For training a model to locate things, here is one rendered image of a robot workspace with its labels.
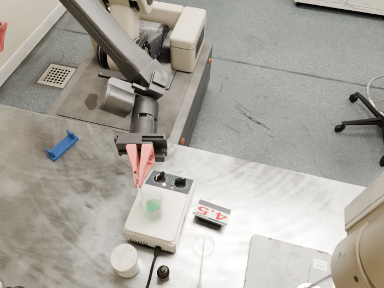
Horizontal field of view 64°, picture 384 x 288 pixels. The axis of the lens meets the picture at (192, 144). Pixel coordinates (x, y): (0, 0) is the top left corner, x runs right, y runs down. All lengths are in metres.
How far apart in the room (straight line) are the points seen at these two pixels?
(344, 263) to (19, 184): 0.83
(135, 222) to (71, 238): 0.19
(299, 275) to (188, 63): 1.18
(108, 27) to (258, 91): 1.61
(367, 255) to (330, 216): 0.57
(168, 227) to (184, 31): 1.13
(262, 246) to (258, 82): 1.59
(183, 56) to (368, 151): 1.25
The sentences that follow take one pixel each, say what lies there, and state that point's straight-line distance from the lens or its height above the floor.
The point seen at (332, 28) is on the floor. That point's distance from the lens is 2.95.
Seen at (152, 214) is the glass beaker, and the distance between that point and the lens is 0.69.
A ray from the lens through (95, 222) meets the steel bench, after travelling 0.86.
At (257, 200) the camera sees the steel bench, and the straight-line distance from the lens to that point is 0.87.
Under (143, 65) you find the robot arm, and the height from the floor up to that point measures 1.08.
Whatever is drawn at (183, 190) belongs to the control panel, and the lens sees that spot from 0.80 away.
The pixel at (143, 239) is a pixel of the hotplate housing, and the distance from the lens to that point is 0.76.
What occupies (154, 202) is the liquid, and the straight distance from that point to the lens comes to 0.73.
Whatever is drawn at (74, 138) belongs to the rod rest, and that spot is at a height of 0.77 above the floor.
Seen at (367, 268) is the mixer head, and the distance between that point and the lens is 0.36.
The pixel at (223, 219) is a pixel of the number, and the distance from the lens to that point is 0.81.
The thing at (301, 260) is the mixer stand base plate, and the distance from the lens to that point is 0.84.
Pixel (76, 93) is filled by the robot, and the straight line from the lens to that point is 1.70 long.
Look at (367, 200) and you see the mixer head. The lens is 0.40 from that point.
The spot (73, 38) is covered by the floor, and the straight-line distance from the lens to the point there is 2.71.
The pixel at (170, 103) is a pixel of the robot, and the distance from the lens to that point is 1.57.
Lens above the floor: 1.53
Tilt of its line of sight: 55 degrees down
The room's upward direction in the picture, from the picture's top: 2 degrees clockwise
